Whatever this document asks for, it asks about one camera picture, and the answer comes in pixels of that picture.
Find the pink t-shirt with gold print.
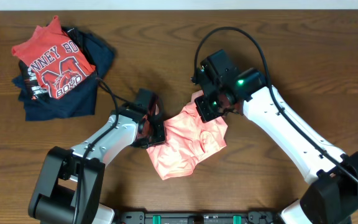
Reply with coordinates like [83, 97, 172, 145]
[147, 90, 228, 180]

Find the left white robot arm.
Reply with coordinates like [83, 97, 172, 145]
[28, 101, 165, 224]

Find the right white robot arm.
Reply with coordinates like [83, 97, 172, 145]
[192, 65, 358, 223]

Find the navy blue folded shirt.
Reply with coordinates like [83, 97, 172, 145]
[12, 27, 114, 121]

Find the black folded printed shirt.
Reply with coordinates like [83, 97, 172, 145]
[19, 61, 49, 100]

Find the red folded Boyd t-shirt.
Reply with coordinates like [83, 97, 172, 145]
[12, 16, 96, 99]

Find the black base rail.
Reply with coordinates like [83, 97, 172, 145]
[112, 210, 284, 224]

